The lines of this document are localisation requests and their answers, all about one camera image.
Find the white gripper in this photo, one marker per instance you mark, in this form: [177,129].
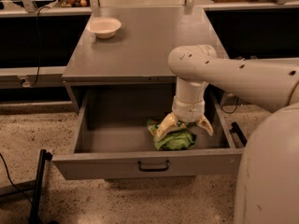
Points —
[188,111]

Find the green rice chip bag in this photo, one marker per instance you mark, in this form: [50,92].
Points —
[179,139]

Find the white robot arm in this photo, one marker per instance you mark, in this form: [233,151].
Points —
[267,188]

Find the grey open top drawer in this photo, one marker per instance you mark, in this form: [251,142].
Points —
[112,136]

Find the grey cabinet counter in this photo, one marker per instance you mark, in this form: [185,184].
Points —
[139,51]

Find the black stand right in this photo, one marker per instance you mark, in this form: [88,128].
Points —
[236,129]

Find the black stand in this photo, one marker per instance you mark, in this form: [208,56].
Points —
[236,129]
[44,156]

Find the white bowl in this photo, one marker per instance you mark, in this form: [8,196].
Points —
[104,28]

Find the black stand left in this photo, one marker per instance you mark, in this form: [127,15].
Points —
[44,156]

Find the black drawer handle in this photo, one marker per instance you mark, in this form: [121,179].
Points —
[153,167]

